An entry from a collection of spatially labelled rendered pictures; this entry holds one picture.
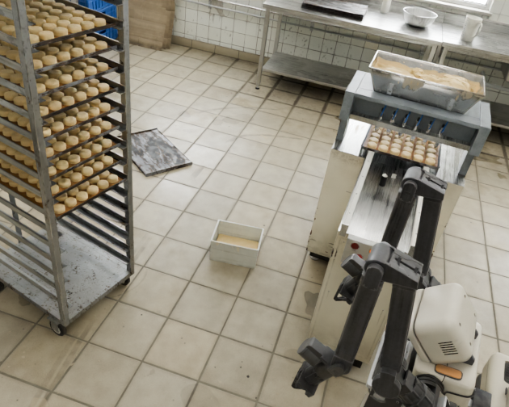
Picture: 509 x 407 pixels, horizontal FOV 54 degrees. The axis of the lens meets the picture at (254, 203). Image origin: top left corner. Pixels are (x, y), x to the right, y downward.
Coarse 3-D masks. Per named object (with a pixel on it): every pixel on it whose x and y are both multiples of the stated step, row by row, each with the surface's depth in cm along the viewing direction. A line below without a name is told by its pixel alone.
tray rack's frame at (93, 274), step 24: (72, 240) 289; (0, 264) 267; (48, 264) 272; (72, 264) 274; (96, 264) 276; (120, 264) 278; (24, 288) 256; (48, 288) 258; (72, 288) 260; (96, 288) 262; (48, 312) 246; (72, 312) 248
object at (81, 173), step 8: (0, 160) 218; (96, 160) 231; (104, 160) 228; (112, 160) 230; (8, 168) 217; (16, 168) 215; (80, 168) 222; (88, 168) 222; (96, 168) 224; (104, 168) 227; (16, 176) 213; (24, 176) 212; (32, 176) 212; (64, 176) 217; (72, 176) 215; (80, 176) 216; (88, 176) 220; (32, 184) 210; (56, 184) 212; (64, 184) 210; (72, 184) 214; (56, 192) 207
